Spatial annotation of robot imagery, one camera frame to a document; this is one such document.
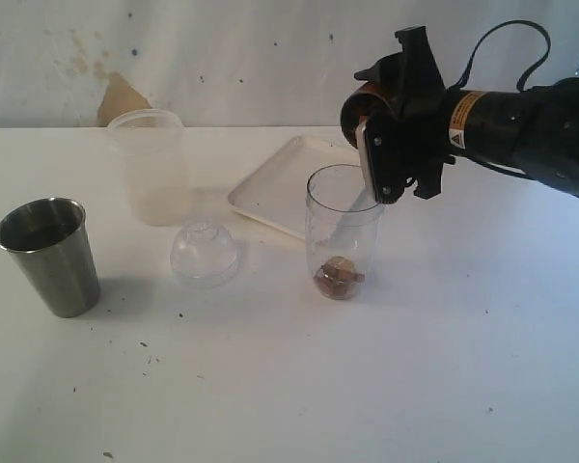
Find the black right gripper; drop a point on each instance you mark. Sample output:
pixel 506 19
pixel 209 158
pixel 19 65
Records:
pixel 400 148

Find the brown wooden cup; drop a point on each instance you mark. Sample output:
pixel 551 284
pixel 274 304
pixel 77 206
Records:
pixel 367 99

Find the clear dome lid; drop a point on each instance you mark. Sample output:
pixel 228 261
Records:
pixel 204 254

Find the stainless steel cup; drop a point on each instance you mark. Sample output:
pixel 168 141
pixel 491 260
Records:
pixel 48 240

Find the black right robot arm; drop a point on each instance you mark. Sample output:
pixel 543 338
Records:
pixel 530 133

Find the clear plastic tumbler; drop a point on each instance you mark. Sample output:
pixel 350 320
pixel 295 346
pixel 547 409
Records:
pixel 342 219

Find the white rectangular tray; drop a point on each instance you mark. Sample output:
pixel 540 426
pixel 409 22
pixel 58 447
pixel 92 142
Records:
pixel 275 193

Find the translucent plastic container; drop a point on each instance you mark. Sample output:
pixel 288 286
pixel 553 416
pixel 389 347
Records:
pixel 155 169

